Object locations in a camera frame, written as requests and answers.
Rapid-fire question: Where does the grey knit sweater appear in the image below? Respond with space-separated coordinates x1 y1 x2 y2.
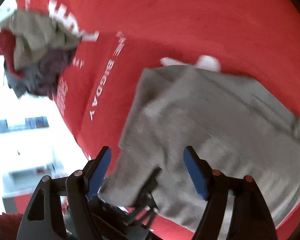
99 66 300 231

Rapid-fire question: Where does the red printed bedspread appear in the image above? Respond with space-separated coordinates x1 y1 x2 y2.
0 0 300 240

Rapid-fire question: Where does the pile of unfolded clothes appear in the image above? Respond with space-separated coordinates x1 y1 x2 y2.
0 10 82 98

